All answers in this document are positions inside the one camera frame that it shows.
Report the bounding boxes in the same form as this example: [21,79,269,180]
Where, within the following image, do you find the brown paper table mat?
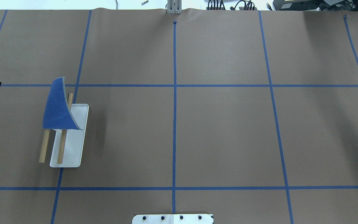
[0,8,358,224]

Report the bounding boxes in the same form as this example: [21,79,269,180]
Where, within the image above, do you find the blue towel with grey edge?
[42,77,82,130]

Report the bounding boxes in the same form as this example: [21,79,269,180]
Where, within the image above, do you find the black equipment box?
[273,0,358,12]

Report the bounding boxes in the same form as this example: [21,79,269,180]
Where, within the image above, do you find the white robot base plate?
[132,214,214,224]

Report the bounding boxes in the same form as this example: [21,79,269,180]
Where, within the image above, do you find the white towel rack with wooden bars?
[39,94,90,168]

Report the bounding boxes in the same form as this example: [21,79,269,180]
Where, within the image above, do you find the black cable bundle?
[206,0,258,11]

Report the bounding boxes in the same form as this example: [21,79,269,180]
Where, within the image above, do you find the aluminium frame post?
[166,0,183,15]

